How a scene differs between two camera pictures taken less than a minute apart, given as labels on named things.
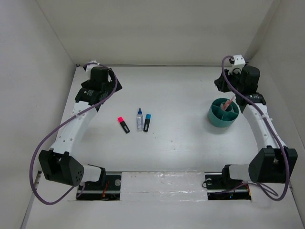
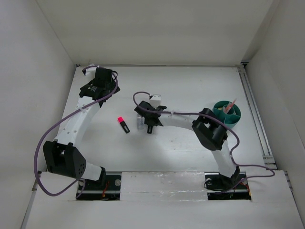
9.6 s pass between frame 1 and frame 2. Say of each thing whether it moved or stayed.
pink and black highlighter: stayed
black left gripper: stayed
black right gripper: moved
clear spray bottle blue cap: stayed
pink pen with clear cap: moved
